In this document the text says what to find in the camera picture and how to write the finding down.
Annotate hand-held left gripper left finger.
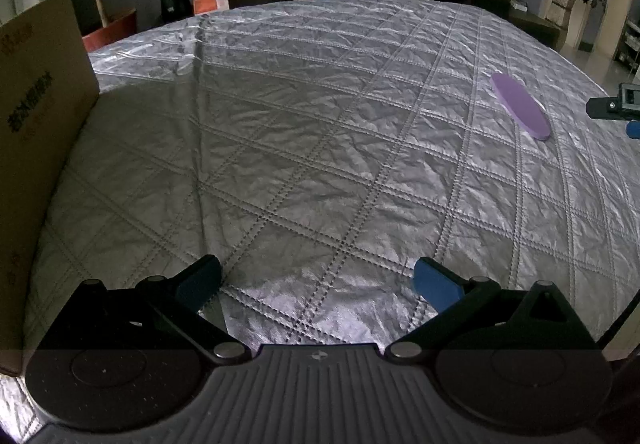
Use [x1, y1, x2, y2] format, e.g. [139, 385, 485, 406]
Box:
[64, 254, 251, 366]

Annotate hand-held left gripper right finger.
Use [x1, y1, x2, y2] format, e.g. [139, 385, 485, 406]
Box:
[384, 256, 585, 366]

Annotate purple oval foam pad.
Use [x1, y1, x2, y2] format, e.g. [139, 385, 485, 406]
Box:
[490, 71, 552, 142]

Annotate dark low cabinet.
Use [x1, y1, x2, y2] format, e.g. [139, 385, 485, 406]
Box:
[507, 6, 561, 50]

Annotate silver quilted table mat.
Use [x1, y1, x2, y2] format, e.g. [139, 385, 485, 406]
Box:
[0, 0, 640, 444]

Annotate brown cardboard box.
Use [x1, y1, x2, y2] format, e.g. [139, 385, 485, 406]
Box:
[0, 0, 101, 377]

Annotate wire storage rack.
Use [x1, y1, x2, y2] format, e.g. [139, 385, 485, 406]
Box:
[612, 16, 640, 77]

